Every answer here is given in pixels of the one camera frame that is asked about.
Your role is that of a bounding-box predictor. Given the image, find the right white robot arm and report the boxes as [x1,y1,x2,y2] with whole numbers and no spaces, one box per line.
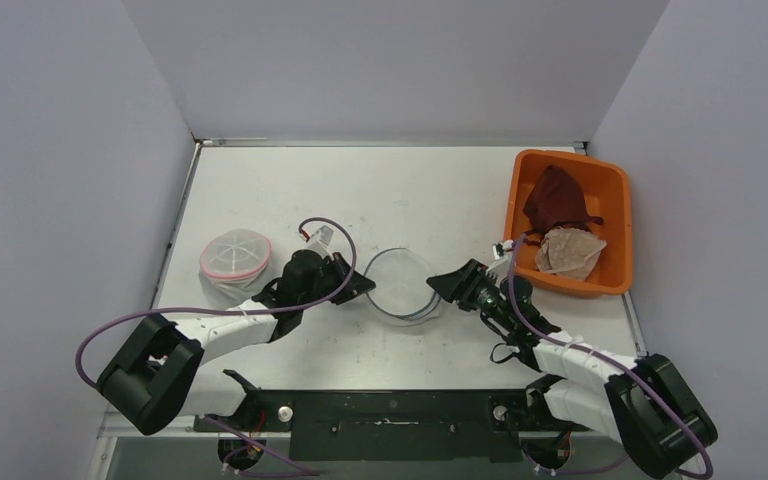
[426,260,719,479]

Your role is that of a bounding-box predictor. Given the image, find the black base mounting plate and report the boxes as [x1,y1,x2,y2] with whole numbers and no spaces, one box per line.
[221,389,577,462]

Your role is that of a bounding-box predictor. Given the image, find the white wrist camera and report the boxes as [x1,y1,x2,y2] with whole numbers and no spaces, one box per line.
[299,225,334,257]
[488,240,515,275]

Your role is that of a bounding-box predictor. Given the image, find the beige lace bra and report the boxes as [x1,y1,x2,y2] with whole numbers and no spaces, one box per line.
[535,227,608,281]

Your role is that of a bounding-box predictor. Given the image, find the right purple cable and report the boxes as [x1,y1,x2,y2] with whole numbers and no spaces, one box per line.
[505,233,715,480]

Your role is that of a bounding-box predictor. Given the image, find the pink-trimmed mesh laundry bag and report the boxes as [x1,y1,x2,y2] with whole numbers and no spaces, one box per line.
[198,229,272,308]

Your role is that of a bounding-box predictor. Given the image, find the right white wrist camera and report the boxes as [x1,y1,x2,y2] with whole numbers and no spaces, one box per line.
[488,240,515,275]

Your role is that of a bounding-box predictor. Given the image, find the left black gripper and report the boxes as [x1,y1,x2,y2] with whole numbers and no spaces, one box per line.
[299,252,375,310]

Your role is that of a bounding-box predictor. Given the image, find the orange plastic bin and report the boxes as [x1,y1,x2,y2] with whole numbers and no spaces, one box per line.
[502,149,633,298]

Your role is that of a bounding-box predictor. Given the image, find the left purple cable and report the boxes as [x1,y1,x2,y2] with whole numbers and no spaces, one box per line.
[75,217,359,391]

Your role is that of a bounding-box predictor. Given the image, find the blue-trimmed mesh laundry bag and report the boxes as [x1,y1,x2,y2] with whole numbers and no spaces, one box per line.
[363,247,442,328]

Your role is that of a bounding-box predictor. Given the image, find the red bra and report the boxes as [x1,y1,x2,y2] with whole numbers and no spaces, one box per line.
[523,165,604,246]

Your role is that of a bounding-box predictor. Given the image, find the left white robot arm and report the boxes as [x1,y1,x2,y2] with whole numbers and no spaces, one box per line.
[94,249,376,435]

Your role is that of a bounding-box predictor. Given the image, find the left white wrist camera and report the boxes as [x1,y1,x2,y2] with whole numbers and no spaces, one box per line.
[299,225,334,257]

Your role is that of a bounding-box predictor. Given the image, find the purple cable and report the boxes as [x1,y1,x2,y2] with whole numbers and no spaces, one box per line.
[505,233,715,480]
[75,217,359,391]

